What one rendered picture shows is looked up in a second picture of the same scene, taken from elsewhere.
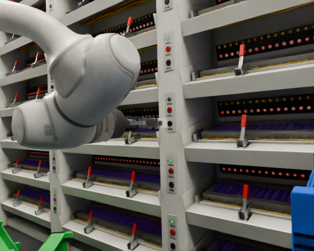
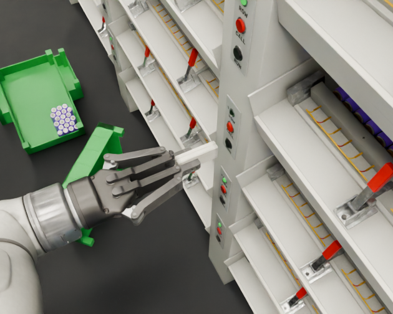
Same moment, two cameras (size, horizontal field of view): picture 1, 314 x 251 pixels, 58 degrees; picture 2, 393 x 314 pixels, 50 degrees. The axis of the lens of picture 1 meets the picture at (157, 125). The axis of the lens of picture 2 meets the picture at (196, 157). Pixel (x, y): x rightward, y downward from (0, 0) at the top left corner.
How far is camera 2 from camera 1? 0.77 m
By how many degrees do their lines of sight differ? 59
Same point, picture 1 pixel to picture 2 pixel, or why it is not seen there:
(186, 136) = (249, 176)
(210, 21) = (335, 68)
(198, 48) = not seen: hidden behind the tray
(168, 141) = (225, 156)
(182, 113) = (246, 152)
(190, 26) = (295, 24)
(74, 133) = not seen: outside the picture
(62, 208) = (123, 64)
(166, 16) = not seen: outside the picture
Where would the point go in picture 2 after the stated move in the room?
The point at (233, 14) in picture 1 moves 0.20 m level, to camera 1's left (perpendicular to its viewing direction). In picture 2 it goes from (387, 120) to (169, 55)
